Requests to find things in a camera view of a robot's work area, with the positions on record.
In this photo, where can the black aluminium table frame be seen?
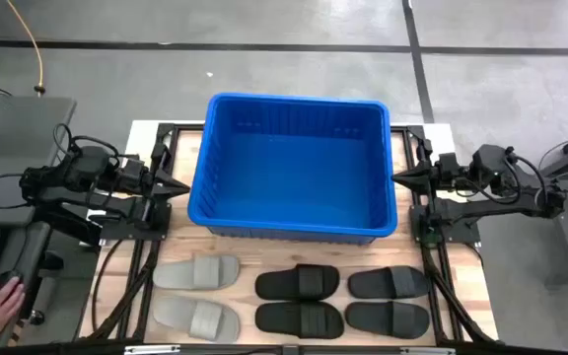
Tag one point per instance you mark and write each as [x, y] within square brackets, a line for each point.
[414, 132]

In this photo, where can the green circuit board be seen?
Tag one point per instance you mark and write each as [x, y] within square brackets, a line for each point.
[431, 240]

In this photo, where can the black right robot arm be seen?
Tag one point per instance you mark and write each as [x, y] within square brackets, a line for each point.
[501, 207]

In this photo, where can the black computer mouse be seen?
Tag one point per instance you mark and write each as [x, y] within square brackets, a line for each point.
[7, 276]

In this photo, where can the grey desk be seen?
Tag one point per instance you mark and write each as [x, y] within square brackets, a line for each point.
[18, 128]

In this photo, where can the silver metal bracket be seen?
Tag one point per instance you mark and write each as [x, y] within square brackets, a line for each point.
[427, 350]
[151, 349]

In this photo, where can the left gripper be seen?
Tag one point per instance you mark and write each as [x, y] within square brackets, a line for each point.
[136, 177]

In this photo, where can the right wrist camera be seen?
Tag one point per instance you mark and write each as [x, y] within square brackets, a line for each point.
[425, 150]

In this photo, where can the black caster wheel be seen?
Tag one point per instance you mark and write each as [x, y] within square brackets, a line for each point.
[36, 317]

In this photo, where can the grey keyboard tray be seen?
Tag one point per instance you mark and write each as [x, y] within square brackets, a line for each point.
[30, 246]

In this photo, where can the grey slide sandal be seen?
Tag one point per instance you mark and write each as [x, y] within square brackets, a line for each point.
[180, 273]
[175, 315]

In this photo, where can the blue plastic bin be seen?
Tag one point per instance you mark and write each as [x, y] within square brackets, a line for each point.
[294, 197]

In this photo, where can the black slide sandal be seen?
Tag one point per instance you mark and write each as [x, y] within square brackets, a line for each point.
[279, 283]
[279, 320]
[368, 319]
[370, 283]

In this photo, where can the white paper sheet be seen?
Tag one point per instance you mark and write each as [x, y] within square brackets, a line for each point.
[97, 213]

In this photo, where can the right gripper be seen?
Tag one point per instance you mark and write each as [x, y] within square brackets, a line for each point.
[449, 175]

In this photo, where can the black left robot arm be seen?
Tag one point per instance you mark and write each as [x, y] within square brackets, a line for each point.
[82, 197]

